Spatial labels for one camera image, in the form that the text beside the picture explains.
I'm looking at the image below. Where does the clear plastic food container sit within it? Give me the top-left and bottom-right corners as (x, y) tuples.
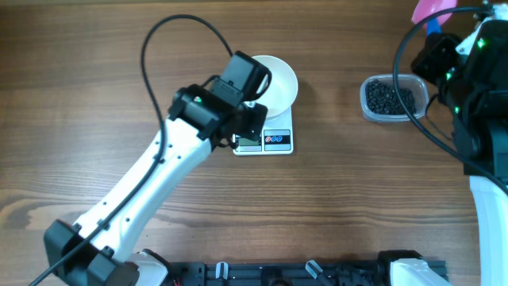
(360, 75), (429, 123)

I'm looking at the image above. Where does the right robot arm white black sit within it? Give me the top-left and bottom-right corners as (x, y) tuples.
(392, 15), (507, 285)

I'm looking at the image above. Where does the black beans pile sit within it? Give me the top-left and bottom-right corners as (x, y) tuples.
(365, 79), (417, 115)

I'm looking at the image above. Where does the pink scoop with blue handle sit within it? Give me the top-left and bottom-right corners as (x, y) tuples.
(411, 0), (457, 36)

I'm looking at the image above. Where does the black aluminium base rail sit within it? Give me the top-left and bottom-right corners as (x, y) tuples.
(167, 260), (390, 286)

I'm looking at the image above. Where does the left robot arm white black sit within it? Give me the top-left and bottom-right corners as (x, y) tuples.
(33, 52), (272, 285)

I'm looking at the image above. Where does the white round bowl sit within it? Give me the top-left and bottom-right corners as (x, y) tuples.
(253, 55), (298, 121)

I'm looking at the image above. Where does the left black camera cable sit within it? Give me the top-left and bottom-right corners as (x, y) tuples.
(27, 14), (235, 286)

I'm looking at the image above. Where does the white digital kitchen scale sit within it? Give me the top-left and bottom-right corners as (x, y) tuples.
(233, 108), (294, 156)

